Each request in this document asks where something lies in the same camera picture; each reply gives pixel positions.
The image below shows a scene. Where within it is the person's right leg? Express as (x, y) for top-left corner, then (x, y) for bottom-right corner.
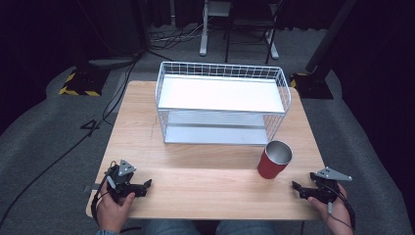
(215, 220), (278, 235)

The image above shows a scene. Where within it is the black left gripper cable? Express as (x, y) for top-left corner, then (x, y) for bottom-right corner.
(90, 160), (119, 227)

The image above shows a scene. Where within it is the black metal chair frame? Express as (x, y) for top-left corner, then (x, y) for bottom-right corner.
(223, 0), (284, 66)

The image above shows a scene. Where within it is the red metal cup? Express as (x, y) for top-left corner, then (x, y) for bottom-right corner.
(256, 140), (294, 180)

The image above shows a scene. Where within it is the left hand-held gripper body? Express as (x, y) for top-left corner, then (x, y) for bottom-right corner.
(105, 159), (138, 201)

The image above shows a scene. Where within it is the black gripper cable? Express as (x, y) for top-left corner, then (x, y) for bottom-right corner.
(321, 182), (357, 231)
(90, 160), (119, 227)

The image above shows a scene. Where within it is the black stand with striped base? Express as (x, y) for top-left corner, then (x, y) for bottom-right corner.
(58, 0), (112, 98)

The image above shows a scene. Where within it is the person's left leg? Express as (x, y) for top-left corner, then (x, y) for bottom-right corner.
(141, 219), (203, 235)

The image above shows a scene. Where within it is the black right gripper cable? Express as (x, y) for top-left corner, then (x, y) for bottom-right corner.
(321, 182), (357, 231)

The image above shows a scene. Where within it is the person's left hand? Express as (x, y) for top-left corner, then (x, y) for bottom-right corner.
(96, 190), (137, 234)

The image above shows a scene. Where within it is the black slanted post with base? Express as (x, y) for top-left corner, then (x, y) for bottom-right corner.
(289, 0), (358, 101)

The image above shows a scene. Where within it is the white metal desk frame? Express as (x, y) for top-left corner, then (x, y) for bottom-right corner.
(199, 0), (281, 61)

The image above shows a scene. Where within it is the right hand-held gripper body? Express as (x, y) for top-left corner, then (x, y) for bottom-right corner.
(309, 166), (353, 206)

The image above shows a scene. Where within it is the white wire shelf rack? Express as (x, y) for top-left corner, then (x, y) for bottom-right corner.
(154, 61), (293, 147)

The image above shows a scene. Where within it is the person's leg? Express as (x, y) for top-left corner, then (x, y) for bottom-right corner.
(215, 220), (278, 235)
(141, 219), (203, 235)

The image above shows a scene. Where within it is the person's right hand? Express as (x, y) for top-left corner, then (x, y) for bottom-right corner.
(307, 183), (355, 233)

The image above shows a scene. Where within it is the long black floor cable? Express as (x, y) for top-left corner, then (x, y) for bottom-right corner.
(0, 53), (142, 227)

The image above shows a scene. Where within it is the bundle of floor cables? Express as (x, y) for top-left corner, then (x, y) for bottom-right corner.
(148, 19), (209, 52)

